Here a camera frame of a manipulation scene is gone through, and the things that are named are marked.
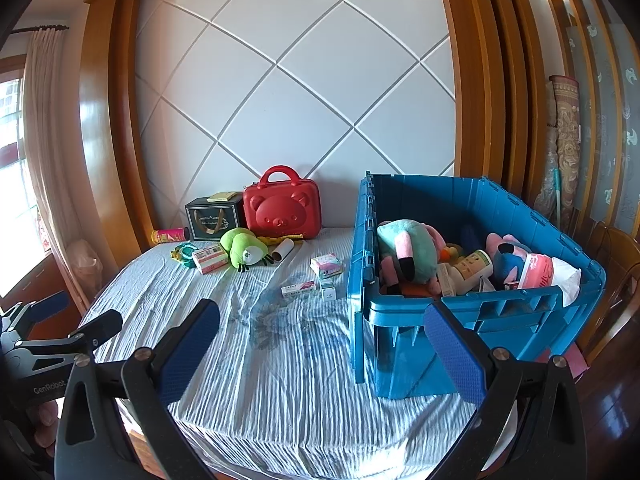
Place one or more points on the person's left hand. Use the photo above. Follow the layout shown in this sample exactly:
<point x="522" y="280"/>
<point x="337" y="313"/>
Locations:
<point x="46" y="417"/>

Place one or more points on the pink white carton box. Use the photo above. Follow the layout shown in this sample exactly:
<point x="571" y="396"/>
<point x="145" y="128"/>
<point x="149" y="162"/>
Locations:
<point x="210" y="259"/>

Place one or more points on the teal yellow wet wipes pack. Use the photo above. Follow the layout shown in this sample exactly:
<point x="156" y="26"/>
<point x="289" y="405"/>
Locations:
<point x="183" y="253"/>

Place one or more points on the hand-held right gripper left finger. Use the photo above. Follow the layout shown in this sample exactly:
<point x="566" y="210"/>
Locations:
<point x="190" y="352"/>

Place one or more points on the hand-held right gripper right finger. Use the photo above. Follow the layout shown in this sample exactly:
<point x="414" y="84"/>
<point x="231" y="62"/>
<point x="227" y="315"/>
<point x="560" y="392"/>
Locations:
<point x="455" y="355"/>

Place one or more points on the pink blue plush toy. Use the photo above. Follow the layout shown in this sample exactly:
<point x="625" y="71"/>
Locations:
<point x="505" y="260"/>

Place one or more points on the pink yellow tube can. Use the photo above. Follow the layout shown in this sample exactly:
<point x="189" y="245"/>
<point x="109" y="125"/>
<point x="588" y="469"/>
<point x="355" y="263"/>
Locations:
<point x="170" y="235"/>

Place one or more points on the white paper roll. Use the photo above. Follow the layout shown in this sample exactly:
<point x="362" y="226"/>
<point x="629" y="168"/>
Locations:
<point x="282" y="250"/>

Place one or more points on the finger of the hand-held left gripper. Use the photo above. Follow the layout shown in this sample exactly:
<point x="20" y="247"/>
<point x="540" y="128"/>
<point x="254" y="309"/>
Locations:
<point x="50" y="307"/>
<point x="97" y="327"/>

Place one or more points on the pink tissue pack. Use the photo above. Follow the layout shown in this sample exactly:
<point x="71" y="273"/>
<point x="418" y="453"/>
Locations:
<point x="326" y="265"/>

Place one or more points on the green frog plush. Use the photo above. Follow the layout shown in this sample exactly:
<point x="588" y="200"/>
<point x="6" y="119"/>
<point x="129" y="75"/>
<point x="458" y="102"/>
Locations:
<point x="240" y="245"/>

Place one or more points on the yellow plush toy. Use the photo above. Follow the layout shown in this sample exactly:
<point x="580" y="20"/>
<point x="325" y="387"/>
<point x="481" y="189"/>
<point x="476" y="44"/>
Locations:
<point x="451" y="252"/>

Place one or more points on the white plastic bag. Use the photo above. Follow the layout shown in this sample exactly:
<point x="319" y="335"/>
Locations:
<point x="567" y="282"/>

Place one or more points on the dark curtain rod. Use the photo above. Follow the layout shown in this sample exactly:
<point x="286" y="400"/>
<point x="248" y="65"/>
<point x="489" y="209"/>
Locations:
<point x="40" y="29"/>

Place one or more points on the rolled patterned carpet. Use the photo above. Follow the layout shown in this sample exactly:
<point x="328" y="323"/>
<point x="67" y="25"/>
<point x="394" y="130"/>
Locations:
<point x="565" y="135"/>

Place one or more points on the red bear carry case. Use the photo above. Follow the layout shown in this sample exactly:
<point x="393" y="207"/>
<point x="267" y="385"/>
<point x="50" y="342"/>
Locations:
<point x="280" y="210"/>

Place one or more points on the cream bottle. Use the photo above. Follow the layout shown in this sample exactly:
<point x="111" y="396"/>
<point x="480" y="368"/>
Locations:
<point x="470" y="267"/>

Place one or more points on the beige curtain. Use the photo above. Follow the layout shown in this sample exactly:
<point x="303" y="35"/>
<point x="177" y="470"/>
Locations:
<point x="45" y="135"/>

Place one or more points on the black gift box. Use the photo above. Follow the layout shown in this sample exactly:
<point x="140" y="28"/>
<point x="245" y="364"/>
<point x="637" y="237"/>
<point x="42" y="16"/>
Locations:
<point x="210" y="220"/>

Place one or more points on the pink printed pack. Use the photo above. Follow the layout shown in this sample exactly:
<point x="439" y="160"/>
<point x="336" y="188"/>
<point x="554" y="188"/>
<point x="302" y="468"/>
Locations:
<point x="537" y="270"/>

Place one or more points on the white padded headboard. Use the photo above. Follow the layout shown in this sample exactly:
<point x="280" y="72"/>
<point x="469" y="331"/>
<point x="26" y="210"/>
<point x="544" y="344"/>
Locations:
<point x="300" y="85"/>

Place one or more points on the frosted glass wardrobe door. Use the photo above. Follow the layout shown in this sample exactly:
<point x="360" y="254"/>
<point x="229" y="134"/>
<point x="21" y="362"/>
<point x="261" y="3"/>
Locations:
<point x="610" y="110"/>

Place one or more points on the wooden headboard frame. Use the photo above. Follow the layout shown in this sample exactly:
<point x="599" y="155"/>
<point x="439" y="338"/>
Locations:
<point x="100" y="110"/>

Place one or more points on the blue plastic storage crate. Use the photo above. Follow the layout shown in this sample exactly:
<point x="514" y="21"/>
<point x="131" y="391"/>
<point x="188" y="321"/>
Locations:
<point x="500" y="210"/>

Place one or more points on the yellow notepad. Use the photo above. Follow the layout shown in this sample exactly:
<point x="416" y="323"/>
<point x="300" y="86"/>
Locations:
<point x="222" y="196"/>

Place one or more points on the small red white box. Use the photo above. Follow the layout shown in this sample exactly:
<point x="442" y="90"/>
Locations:
<point x="297" y="288"/>

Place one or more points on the wooden chair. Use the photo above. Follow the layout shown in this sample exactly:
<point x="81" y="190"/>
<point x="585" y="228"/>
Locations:
<point x="615" y="260"/>

